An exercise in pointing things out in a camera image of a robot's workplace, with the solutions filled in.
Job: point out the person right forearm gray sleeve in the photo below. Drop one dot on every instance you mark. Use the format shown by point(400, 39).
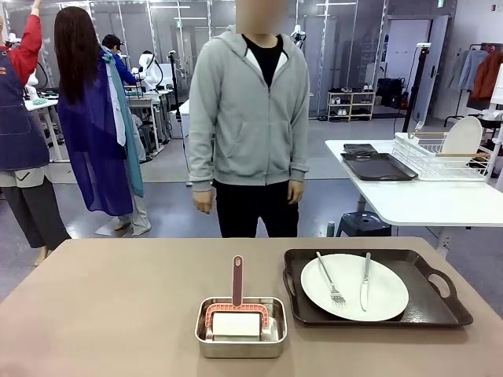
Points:
point(200, 165)

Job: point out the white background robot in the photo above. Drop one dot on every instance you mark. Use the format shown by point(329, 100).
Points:
point(149, 72)

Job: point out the long-haired mannequin blue dress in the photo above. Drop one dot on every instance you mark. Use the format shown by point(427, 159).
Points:
point(94, 149)

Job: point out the person left hand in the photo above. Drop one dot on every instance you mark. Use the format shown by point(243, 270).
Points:
point(296, 192)

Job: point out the white shoe rack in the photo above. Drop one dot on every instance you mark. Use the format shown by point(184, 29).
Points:
point(351, 92)

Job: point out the brown serving tray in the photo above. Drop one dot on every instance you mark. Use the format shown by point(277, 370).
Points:
point(377, 167)
point(420, 306)

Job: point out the black metal stool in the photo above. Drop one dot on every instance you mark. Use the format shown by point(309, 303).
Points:
point(363, 222)

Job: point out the person left forearm gray sleeve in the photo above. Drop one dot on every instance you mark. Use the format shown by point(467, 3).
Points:
point(299, 161)

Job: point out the white background desk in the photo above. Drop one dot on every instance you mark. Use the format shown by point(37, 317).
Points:
point(39, 104)
point(143, 103)

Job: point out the black clothes rack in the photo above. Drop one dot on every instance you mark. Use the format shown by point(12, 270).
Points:
point(477, 45)

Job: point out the background person blue jacket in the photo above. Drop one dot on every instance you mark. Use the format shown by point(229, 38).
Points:
point(122, 66)

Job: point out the gray-green bottle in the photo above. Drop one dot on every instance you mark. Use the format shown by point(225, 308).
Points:
point(331, 229)

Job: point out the gray plastic stool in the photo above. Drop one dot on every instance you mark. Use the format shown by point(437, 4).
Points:
point(146, 137)

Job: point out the pink lint roller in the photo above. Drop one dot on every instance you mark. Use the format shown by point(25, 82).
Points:
point(237, 280)

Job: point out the person in gray hoodie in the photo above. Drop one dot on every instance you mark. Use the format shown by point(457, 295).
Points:
point(251, 129)

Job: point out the black folded cloth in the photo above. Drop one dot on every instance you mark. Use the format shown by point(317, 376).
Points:
point(359, 147)

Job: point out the black bags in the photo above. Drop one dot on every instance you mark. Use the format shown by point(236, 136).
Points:
point(391, 92)

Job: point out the person right hand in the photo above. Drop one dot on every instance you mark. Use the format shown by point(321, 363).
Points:
point(202, 202)

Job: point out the white door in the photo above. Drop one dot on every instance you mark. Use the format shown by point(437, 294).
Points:
point(436, 47)

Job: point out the orange hanging jacket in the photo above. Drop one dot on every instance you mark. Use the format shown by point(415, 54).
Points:
point(489, 74)

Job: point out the black tripod with phone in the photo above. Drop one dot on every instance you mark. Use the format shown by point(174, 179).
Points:
point(417, 78)

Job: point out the silver table knife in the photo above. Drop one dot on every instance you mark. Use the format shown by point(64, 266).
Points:
point(366, 282)

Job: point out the white side table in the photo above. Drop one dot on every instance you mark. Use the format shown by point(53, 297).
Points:
point(432, 200)

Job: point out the steel rectangular container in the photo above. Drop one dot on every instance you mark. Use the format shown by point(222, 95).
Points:
point(239, 349)

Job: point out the mannequin red shirt denim apron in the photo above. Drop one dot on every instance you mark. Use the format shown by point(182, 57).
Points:
point(19, 129)

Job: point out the gray-blue hanging shirt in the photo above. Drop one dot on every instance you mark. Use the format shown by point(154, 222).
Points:
point(469, 66)

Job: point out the white round plate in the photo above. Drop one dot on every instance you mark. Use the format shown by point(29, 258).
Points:
point(353, 290)
point(467, 135)

